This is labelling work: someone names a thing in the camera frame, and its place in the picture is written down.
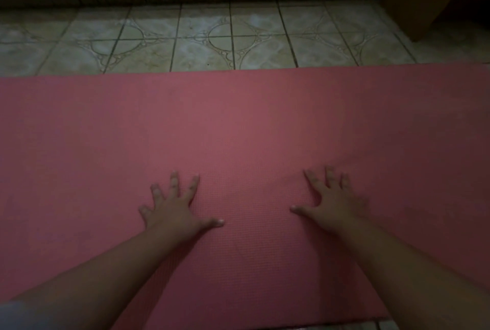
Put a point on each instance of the person's left hand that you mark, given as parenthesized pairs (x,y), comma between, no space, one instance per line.
(174,216)

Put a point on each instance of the person's right hand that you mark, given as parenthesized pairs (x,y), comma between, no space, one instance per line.
(337,209)

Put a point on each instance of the person's right thumb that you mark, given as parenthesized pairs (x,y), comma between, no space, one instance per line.
(303,212)

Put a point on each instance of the person's left thumb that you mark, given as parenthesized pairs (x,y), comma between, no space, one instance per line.
(212,223)

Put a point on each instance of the person's left little finger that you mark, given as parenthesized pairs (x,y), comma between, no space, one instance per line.
(145,214)

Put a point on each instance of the person's left middle finger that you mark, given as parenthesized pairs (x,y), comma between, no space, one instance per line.
(175,186)

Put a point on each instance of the person's right middle finger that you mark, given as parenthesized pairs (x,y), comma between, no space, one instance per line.
(330,178)

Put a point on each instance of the person's left forearm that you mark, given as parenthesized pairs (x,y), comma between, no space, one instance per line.
(99,276)

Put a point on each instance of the person's right forearm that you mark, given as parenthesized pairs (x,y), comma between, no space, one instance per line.
(405,276)

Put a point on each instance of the pink yoga mat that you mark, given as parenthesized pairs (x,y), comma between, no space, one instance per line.
(249,126)

